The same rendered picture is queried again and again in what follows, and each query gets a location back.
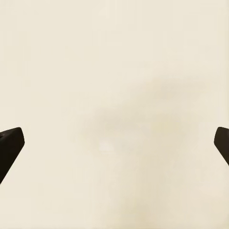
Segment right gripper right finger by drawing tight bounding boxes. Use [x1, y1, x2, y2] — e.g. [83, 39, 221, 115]
[214, 127, 229, 165]

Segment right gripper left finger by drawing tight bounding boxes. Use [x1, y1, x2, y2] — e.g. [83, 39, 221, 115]
[0, 127, 25, 184]

